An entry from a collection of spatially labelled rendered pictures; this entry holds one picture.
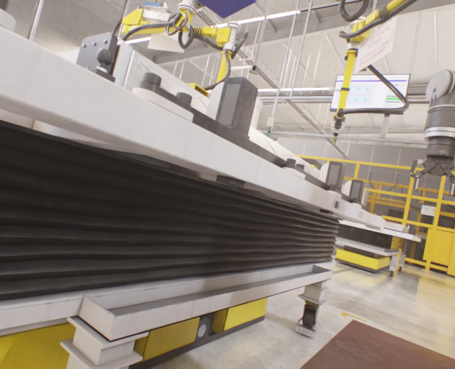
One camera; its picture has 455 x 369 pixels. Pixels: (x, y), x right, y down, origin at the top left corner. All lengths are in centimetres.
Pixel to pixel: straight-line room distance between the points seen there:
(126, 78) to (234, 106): 25
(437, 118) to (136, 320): 103
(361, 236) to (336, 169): 485
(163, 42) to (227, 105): 216
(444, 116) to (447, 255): 1017
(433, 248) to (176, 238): 1052
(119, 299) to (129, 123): 58
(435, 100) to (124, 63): 94
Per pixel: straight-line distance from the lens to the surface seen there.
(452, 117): 117
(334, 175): 155
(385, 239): 629
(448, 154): 116
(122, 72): 71
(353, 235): 639
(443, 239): 1126
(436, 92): 122
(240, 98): 74
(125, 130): 45
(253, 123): 512
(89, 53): 76
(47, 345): 109
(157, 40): 291
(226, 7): 79
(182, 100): 53
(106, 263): 88
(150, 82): 49
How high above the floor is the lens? 72
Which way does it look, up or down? 4 degrees up
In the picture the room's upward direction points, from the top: 13 degrees clockwise
